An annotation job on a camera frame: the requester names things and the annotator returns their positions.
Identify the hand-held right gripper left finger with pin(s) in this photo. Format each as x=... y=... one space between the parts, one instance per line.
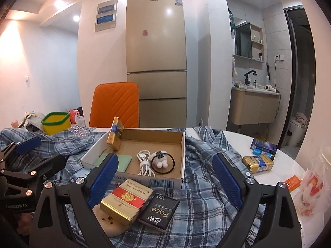
x=103 y=183

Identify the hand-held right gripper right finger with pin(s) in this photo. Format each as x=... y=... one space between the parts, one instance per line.
x=227 y=183

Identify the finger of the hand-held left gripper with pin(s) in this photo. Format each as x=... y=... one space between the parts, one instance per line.
x=49 y=165
x=28 y=144

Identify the red and gold cigarette pack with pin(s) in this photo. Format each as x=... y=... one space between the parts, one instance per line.
x=126 y=201

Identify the round wooden trinket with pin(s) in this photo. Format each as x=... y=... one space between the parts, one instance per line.
x=112 y=227

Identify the gold and blue cigarette pack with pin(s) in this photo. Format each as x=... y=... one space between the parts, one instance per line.
x=258 y=163
x=115 y=134

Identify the black tissue pack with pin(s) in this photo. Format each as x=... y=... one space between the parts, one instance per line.
x=159 y=211

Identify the cardboard box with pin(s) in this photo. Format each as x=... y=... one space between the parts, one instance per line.
x=152 y=140

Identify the person's left hand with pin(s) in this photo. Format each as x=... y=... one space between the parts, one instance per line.
x=23 y=223

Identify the pink cup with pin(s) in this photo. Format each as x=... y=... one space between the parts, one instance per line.
x=15 y=124

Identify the pile of beige clothes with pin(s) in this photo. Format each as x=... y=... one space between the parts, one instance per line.
x=32 y=120

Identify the yellow bin green rim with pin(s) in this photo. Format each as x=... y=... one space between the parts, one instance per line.
x=55 y=125

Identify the blue plaid blanket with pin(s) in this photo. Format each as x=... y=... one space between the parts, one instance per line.
x=201 y=160

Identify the pill blister sheet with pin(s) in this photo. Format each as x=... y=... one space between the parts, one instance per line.
x=79 y=131

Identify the dark blue cigarette pack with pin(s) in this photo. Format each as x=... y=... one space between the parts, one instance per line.
x=263 y=144

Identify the red plastic bag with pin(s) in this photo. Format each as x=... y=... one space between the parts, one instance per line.
x=73 y=115

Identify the small orange packet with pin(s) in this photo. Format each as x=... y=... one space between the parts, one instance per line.
x=292 y=183

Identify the orange quilted chair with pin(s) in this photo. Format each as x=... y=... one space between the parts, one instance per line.
x=113 y=106

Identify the beige vanity cabinet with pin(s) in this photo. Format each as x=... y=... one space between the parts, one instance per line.
x=254 y=107

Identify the white plastic bag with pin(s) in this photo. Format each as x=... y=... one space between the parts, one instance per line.
x=314 y=186

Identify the white toilet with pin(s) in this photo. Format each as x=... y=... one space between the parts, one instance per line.
x=297 y=131

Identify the white hair dryer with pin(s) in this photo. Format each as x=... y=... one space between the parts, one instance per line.
x=270 y=87

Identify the black faucet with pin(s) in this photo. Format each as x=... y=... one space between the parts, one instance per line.
x=249 y=77

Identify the black framed glass door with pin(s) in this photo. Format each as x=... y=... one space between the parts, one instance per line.
x=300 y=77

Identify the recessed ceiling light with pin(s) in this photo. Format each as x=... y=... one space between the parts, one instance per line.
x=75 y=18

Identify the gold three-door fridge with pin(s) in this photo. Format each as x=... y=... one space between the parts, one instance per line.
x=156 y=56

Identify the bathroom mirror cabinet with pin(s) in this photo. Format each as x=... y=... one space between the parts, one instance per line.
x=243 y=40

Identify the pink fridge magnet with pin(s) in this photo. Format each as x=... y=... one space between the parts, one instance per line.
x=144 y=32

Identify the white wall socket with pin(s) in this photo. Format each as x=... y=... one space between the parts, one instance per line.
x=278 y=57

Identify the beige wall shelf niche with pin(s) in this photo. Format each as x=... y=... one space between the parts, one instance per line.
x=257 y=42

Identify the grey wall electrical panel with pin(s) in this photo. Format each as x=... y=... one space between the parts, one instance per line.
x=106 y=15

